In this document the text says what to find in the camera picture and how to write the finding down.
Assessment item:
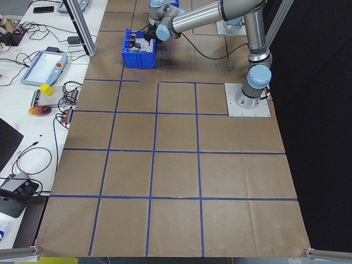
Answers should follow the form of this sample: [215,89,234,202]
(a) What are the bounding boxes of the blue plastic parts bin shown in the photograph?
[164,0,185,15]

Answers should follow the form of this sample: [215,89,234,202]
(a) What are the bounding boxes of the aluminium profile post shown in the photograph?
[62,0,97,58]

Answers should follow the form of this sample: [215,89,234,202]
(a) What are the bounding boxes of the blue plastic button bin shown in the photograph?
[122,28,158,69]

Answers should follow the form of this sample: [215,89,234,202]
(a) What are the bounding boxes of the black usb cable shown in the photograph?
[9,140,53,178]

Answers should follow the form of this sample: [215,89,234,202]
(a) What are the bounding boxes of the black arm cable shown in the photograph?
[137,24,250,60]

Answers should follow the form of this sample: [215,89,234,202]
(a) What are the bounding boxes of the black orange cable adapter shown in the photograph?
[62,86,82,105]
[56,108,74,128]

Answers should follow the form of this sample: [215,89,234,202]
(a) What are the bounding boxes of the white foam bin liner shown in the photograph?
[136,38,155,53]

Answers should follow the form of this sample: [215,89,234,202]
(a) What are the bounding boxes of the aluminium frame post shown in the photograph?
[265,0,295,47]

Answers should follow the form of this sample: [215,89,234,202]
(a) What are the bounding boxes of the grey blue teach pendant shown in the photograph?
[56,0,93,13]
[20,50,69,87]

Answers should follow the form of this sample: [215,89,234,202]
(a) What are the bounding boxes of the grey stand base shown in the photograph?
[0,196,28,219]

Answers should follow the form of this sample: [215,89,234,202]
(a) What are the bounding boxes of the white square base plate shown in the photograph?
[216,20,249,36]
[224,82,272,118]

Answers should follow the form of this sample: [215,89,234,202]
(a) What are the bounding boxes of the black smartphone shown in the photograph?
[32,5,55,14]

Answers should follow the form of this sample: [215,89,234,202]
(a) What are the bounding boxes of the black cover cloth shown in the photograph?
[263,0,352,252]

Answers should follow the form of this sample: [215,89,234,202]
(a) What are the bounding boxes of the red yellow mango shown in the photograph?
[28,106,53,117]

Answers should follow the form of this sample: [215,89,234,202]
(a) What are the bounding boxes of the black electronics box with wires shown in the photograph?
[0,26,28,47]

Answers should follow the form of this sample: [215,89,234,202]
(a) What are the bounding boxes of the white side table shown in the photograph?
[0,0,109,248]

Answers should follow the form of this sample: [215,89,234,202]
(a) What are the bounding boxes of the white box with blue print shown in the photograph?
[0,218,13,243]

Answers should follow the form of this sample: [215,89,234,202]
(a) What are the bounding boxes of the grey metal box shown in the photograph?
[30,89,42,108]

